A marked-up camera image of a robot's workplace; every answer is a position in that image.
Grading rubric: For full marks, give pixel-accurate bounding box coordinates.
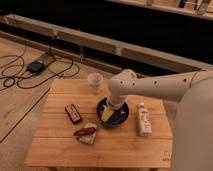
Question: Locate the translucent plastic cup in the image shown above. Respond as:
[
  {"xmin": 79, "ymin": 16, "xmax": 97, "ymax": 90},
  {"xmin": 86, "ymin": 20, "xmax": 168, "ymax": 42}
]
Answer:
[{"xmin": 87, "ymin": 73, "xmax": 103, "ymax": 94}]

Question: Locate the red sausage on bread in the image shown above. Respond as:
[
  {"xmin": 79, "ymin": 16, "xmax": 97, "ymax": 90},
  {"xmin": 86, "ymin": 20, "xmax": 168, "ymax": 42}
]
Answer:
[{"xmin": 73, "ymin": 123, "xmax": 97, "ymax": 144}]

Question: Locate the blue power adapter box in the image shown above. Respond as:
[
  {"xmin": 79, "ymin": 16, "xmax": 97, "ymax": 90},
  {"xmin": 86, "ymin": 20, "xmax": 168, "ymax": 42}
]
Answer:
[{"xmin": 27, "ymin": 61, "xmax": 44, "ymax": 74}]

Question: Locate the wooden table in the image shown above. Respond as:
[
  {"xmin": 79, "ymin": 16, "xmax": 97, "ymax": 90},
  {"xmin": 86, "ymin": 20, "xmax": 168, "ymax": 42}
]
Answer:
[{"xmin": 26, "ymin": 79, "xmax": 173, "ymax": 168}]

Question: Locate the white plastic bottle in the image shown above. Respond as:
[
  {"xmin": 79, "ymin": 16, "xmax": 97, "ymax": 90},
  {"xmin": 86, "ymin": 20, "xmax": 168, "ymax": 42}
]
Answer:
[{"xmin": 138, "ymin": 102, "xmax": 152, "ymax": 136}]

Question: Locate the dark rectangular snack box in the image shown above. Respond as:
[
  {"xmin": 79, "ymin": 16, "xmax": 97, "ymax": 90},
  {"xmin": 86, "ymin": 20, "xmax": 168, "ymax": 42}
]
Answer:
[{"xmin": 65, "ymin": 104, "xmax": 82, "ymax": 124}]

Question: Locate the dark ceramic bowl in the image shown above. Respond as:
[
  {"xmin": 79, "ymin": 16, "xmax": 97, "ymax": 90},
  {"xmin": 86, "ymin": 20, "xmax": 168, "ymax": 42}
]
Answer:
[{"xmin": 96, "ymin": 98, "xmax": 129, "ymax": 127}]

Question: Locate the long wooden rail frame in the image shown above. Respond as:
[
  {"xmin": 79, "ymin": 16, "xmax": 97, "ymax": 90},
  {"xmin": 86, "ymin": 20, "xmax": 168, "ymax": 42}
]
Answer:
[{"xmin": 0, "ymin": 14, "xmax": 213, "ymax": 73}]

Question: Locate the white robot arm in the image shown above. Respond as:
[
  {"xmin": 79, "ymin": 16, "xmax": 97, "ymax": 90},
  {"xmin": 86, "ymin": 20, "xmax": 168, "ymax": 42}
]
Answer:
[{"xmin": 107, "ymin": 69, "xmax": 213, "ymax": 171}]

